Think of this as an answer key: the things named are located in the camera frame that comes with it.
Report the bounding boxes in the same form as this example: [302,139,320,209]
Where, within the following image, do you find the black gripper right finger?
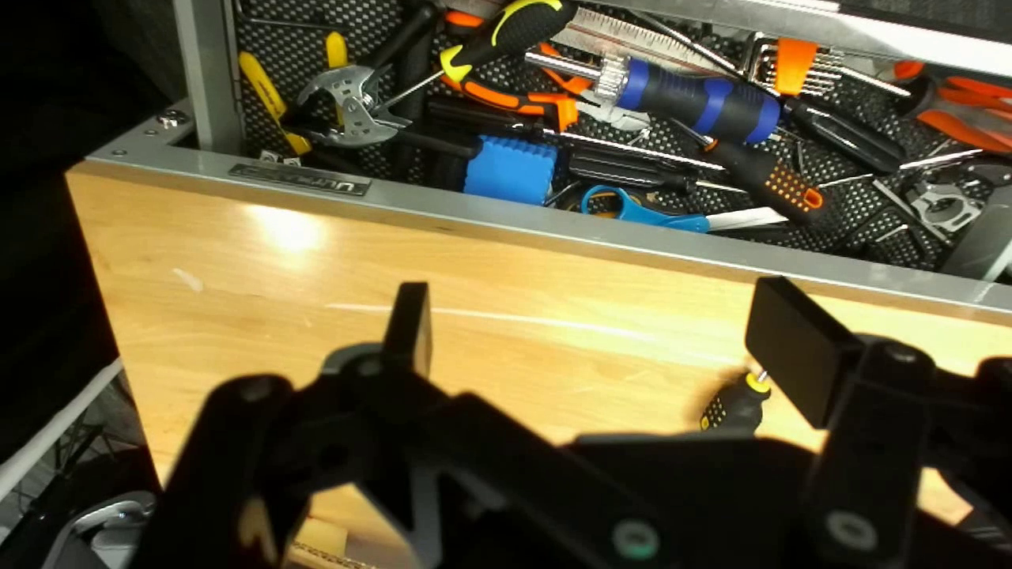
[745,280,1012,569]

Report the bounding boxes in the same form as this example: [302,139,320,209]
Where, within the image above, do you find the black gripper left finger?
[137,281,445,569]

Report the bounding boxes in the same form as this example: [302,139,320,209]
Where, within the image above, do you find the black yellow screwdriver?
[699,371,772,432]

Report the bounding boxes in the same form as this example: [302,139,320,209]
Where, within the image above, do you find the grey metal tool drawer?
[84,0,1012,320]

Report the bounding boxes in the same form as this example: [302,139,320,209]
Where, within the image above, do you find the orange black tool right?
[891,61,1012,154]

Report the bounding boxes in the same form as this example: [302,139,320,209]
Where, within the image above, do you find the blue plastic bit holder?
[463,137,556,206]

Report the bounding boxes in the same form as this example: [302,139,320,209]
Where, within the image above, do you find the orange hex key set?
[741,29,913,105]

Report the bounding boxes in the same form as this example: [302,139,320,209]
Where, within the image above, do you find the blue handled scissors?
[580,184,786,234]

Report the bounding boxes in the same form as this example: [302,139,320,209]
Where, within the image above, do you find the black orange handled screwdriver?
[677,120,828,224]

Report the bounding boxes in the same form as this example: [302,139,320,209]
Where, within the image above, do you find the yellow handled pliers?
[238,31,408,154]

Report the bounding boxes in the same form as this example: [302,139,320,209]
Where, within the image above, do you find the blue black handled screwdriver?
[526,50,786,147]

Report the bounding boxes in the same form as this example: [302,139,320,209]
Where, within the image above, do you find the orange handled pliers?
[443,14,587,129]

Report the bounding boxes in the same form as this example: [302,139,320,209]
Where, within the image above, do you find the black yellow handled tool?
[388,0,580,105]

